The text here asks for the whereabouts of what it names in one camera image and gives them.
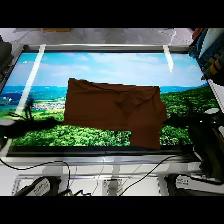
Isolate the brown garment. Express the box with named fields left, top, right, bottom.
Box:
left=63, top=77, right=168, bottom=150

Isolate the dark green garment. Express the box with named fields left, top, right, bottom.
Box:
left=190, top=128, right=224, bottom=183

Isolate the silver frame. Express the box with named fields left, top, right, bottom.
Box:
left=0, top=43, right=224, bottom=197

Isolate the black cable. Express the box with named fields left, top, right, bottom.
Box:
left=119, top=154, right=181, bottom=197
left=0, top=157, right=72, bottom=196

